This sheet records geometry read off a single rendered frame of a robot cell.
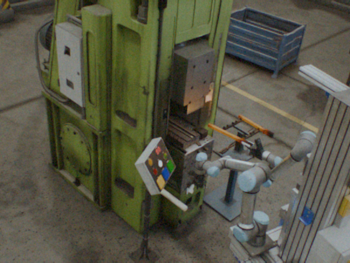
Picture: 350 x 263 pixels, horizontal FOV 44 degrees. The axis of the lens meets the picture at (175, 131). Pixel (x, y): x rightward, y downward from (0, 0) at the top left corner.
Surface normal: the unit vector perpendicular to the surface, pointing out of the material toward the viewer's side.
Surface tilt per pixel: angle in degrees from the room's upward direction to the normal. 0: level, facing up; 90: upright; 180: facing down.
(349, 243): 0
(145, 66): 89
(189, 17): 90
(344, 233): 0
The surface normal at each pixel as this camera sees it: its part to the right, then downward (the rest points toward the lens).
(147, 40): -0.70, 0.34
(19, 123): 0.08, -0.82
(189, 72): 0.71, 0.44
